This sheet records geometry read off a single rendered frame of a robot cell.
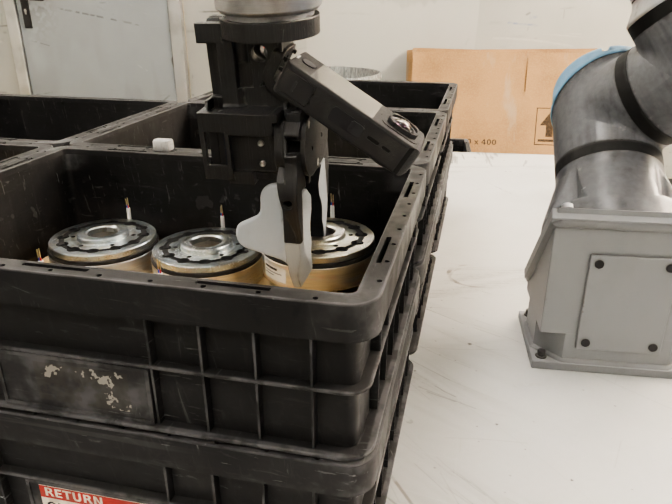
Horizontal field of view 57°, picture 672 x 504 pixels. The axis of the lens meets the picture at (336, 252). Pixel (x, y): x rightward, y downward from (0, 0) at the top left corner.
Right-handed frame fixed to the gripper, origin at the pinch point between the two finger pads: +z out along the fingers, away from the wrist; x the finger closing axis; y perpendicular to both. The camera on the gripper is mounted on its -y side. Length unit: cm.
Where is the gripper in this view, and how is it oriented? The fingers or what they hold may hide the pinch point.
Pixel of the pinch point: (313, 259)
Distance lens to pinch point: 53.7
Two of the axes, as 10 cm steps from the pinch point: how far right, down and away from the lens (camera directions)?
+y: -9.8, -0.8, 2.0
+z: 0.3, 8.6, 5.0
